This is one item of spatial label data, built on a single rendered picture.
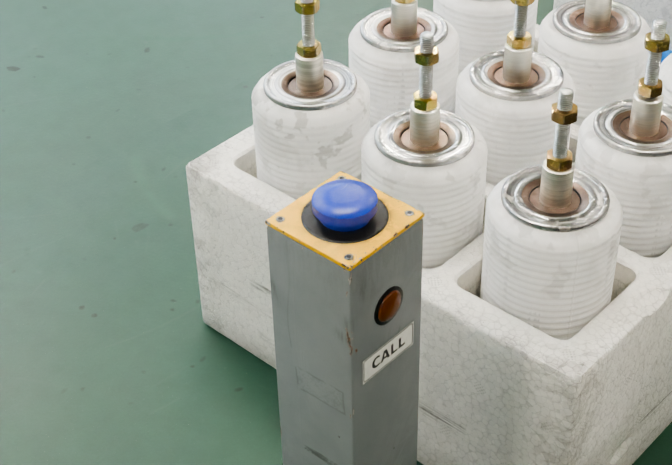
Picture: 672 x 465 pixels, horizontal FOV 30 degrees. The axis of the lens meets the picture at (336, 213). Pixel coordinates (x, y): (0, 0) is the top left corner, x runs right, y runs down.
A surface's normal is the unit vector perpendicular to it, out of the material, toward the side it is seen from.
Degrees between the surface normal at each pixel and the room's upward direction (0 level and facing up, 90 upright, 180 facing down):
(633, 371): 90
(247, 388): 0
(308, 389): 90
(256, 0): 0
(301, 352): 90
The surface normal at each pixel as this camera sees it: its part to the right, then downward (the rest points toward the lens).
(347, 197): -0.02, -0.79
